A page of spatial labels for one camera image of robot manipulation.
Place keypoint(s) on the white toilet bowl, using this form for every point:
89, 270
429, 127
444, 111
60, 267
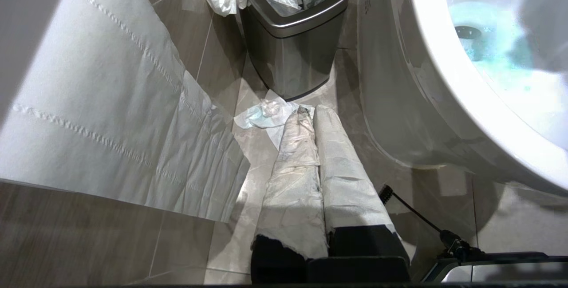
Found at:
443, 101

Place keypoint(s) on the grey metal trash bin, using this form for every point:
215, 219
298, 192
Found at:
293, 44

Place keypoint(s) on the crumpled tissue with blue stain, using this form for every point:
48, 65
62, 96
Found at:
268, 117

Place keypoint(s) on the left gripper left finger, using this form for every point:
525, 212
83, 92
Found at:
293, 190

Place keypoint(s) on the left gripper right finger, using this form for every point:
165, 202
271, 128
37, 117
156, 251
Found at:
350, 186

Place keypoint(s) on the white toilet paper sheet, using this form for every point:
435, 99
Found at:
106, 115

